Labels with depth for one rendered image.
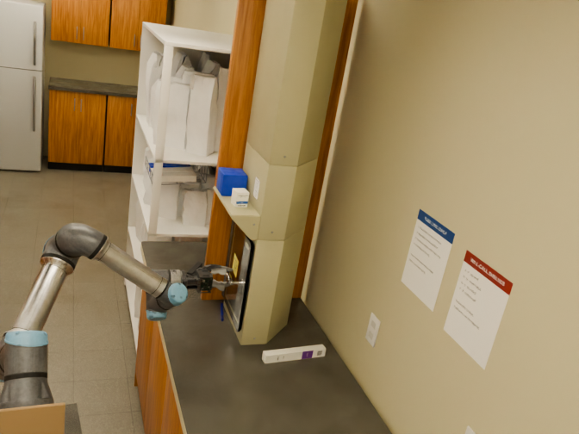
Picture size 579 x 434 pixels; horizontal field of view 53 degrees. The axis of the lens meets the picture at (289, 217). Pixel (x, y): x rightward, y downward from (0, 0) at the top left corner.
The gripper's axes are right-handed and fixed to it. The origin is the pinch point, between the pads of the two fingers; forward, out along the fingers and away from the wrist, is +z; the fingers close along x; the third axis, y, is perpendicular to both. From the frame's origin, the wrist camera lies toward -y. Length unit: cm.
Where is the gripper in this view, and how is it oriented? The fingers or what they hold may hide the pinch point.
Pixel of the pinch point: (229, 275)
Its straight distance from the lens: 238.4
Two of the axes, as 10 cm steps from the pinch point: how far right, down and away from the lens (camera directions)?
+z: 9.3, 0.3, 3.6
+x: 1.6, -9.2, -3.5
